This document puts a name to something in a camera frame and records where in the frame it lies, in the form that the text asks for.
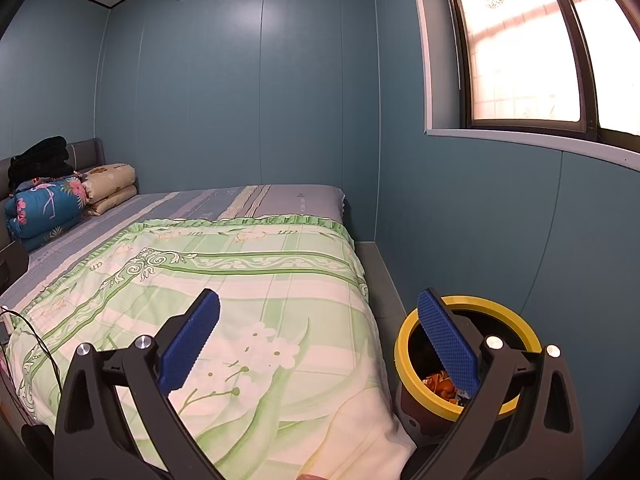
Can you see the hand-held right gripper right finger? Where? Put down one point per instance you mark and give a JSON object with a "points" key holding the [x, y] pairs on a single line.
{"points": [[447, 345]]}

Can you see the green floral blanket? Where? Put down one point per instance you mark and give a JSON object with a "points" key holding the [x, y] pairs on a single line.
{"points": [[275, 285]]}

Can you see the orange snack wrapper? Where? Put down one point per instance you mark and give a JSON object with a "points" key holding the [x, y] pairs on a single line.
{"points": [[442, 385]]}

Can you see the person's right hand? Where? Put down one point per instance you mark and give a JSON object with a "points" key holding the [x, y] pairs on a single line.
{"points": [[315, 477]]}

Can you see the grey bed headboard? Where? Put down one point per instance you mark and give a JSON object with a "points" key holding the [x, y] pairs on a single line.
{"points": [[90, 152]]}

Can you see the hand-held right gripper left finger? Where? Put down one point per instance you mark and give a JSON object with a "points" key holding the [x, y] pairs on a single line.
{"points": [[190, 340]]}

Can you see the blue floral folded quilt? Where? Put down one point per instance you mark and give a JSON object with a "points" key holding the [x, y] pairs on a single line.
{"points": [[45, 210]]}

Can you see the black folded clothes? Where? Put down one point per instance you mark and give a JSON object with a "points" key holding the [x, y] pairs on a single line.
{"points": [[42, 157]]}

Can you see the bed with striped sheet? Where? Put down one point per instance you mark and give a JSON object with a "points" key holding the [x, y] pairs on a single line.
{"points": [[200, 202]]}

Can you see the beige pillows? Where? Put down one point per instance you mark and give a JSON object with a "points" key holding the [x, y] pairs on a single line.
{"points": [[110, 185]]}

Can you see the yellow-rimmed brown bin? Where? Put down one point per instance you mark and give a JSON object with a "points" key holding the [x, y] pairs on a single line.
{"points": [[402, 355]]}

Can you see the brown-framed window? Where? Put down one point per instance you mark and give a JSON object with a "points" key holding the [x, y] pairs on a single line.
{"points": [[525, 60]]}

